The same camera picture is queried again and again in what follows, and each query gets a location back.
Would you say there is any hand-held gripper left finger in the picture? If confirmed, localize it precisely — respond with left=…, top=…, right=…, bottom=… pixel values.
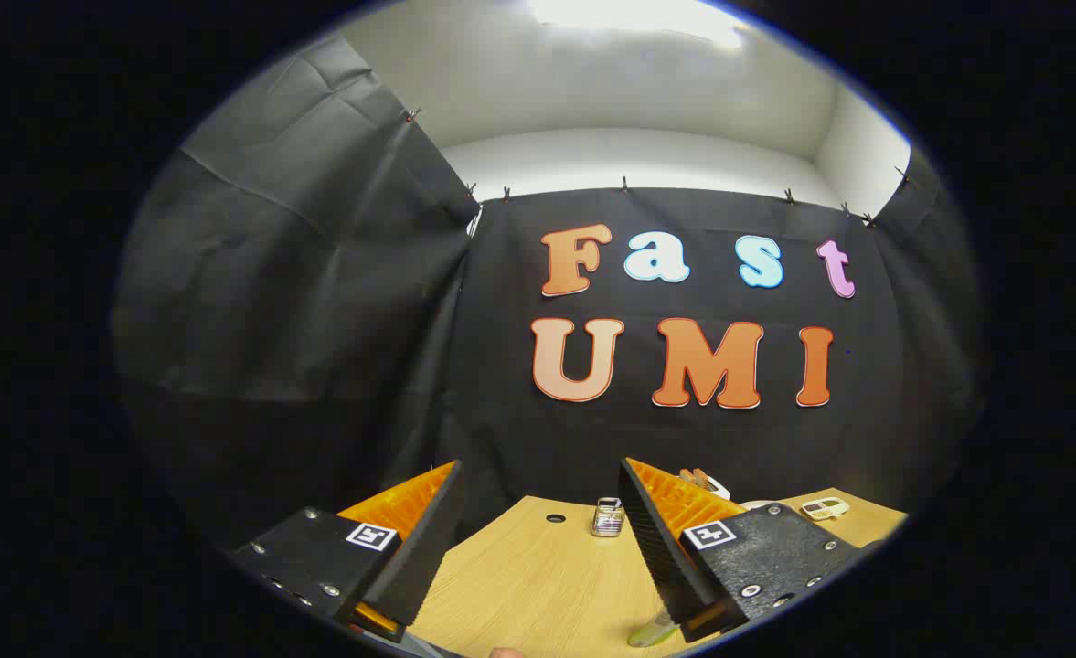
left=227, top=460, right=465, bottom=643

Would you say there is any wooden table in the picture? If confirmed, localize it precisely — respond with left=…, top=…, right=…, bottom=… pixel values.
left=410, top=489, right=909, bottom=658

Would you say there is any white plate with brown food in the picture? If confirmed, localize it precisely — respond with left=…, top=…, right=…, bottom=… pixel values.
left=679, top=468, right=730, bottom=501

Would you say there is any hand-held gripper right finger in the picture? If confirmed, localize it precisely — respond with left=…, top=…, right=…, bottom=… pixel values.
left=618, top=457, right=868, bottom=643

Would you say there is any clear plastic bottle white label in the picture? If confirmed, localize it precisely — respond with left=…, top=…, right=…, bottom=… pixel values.
left=627, top=612, right=685, bottom=648

